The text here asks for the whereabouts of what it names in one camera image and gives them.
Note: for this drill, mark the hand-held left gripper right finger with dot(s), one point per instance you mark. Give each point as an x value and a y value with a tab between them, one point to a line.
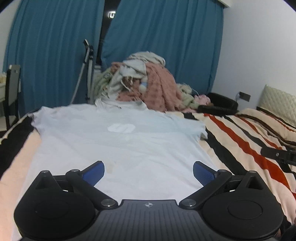
204	173

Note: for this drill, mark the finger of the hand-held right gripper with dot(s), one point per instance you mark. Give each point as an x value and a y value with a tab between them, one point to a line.
275	153

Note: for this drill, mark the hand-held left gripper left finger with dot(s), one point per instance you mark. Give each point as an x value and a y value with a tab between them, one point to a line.
93	172

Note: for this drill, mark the white t-shirt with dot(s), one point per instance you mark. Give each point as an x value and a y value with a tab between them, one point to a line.
115	150

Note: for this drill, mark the striped blanket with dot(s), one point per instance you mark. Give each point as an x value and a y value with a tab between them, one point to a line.
242	143

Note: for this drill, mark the striped pillow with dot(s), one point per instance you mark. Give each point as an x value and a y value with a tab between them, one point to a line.
266	120

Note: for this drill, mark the quilted headboard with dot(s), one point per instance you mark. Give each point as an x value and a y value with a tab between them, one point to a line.
279	102

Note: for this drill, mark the white cloth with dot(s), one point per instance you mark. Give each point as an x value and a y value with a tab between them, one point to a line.
108	103

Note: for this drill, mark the black armchair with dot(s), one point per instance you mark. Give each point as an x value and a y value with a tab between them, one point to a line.
222	102

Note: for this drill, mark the small pink garment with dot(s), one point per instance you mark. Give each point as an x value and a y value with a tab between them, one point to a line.
203	99

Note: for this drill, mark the light green cloth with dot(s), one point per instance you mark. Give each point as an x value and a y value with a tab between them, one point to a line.
188	97

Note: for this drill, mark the green patterned blanket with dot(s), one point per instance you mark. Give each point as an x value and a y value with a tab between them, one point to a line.
101	85

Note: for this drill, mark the pink fuzzy blanket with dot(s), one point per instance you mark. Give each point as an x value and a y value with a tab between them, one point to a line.
159	88

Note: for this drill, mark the white blue plush toy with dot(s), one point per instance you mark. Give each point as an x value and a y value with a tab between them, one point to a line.
143	85

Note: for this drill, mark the grey garment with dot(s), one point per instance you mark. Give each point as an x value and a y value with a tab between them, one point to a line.
129	69

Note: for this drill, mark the garment steamer stand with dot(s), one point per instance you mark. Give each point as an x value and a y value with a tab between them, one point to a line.
89	62

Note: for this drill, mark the black chair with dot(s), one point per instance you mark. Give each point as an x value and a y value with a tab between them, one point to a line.
12	92

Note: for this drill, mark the beige cloth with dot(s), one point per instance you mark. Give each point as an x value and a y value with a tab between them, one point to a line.
148	58

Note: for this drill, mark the blue curtain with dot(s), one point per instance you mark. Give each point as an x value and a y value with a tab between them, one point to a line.
166	34
50	51

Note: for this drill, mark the dark window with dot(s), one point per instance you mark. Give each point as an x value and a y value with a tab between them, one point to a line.
107	27

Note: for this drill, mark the black wall outlet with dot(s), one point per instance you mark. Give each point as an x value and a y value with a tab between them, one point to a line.
244	96

